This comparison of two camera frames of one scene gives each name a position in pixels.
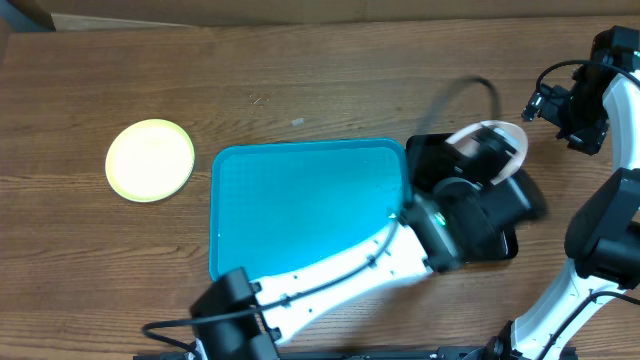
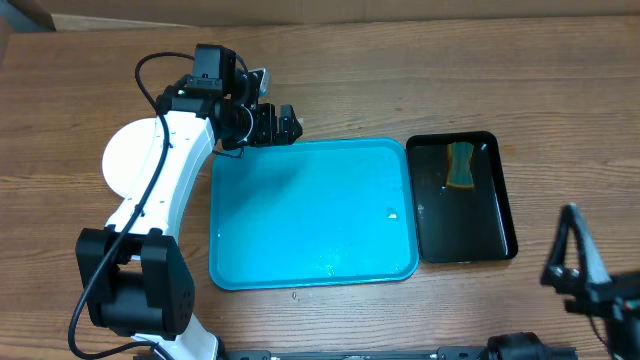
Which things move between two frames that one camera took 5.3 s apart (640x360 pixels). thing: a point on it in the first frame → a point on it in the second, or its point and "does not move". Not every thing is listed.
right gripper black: [551, 107] → [570, 275]
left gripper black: [477, 195] → [270, 136]
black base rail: [229, 352] does not move
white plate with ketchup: [466, 144] → [125, 153]
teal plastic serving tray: [272, 204] does not move
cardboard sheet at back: [104, 15] does not move
